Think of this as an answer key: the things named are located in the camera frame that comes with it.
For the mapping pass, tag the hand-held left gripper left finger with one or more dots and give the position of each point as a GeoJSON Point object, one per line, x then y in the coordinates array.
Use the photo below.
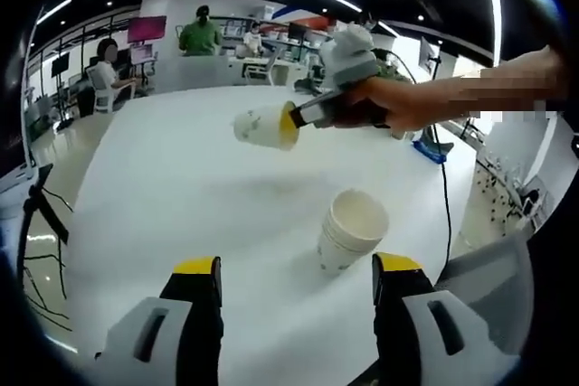
{"type": "Point", "coordinates": [154, 345]}

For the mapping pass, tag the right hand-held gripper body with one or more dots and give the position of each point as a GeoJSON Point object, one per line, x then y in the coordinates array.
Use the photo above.
{"type": "Point", "coordinates": [353, 56]}

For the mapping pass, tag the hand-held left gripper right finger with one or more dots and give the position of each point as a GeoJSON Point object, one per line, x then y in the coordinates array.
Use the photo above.
{"type": "Point", "coordinates": [416, 345]}

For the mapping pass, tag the green print paper cup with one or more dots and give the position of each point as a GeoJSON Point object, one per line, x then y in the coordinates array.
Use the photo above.
{"type": "Point", "coordinates": [258, 126]}

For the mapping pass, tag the nested stack of paper cups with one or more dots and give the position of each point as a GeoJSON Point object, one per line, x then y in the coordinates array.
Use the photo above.
{"type": "Point", "coordinates": [344, 241]}

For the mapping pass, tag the person's right hand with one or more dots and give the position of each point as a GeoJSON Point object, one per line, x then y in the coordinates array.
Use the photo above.
{"type": "Point", "coordinates": [398, 103]}

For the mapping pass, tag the potted green plant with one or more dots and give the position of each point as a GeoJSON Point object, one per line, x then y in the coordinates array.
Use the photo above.
{"type": "Point", "coordinates": [395, 70]}

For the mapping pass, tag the storage shelves with boxes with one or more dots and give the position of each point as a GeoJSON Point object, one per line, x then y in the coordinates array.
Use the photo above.
{"type": "Point", "coordinates": [294, 38]}

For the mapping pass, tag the white mesh office chair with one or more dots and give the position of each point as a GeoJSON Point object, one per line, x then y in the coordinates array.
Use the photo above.
{"type": "Point", "coordinates": [258, 74]}

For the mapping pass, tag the black monitor on stand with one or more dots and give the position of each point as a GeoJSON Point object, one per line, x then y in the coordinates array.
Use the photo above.
{"type": "Point", "coordinates": [427, 53]}

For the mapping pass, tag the grey office chair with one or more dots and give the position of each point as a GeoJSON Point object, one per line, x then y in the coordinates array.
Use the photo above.
{"type": "Point", "coordinates": [488, 268]}

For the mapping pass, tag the blue tissue box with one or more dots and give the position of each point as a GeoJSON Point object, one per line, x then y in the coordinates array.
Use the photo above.
{"type": "Point", "coordinates": [429, 151]}

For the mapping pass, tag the grey partition panel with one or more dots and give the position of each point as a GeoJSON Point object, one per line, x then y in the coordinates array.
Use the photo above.
{"type": "Point", "coordinates": [201, 72]}

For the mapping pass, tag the white table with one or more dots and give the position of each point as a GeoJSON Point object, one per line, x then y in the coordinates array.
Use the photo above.
{"type": "Point", "coordinates": [181, 155]}

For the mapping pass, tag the black television on stand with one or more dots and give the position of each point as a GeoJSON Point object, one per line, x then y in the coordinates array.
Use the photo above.
{"type": "Point", "coordinates": [60, 64]}

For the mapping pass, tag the pink wall screen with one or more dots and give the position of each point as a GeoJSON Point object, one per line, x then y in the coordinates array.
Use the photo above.
{"type": "Point", "coordinates": [147, 29]}

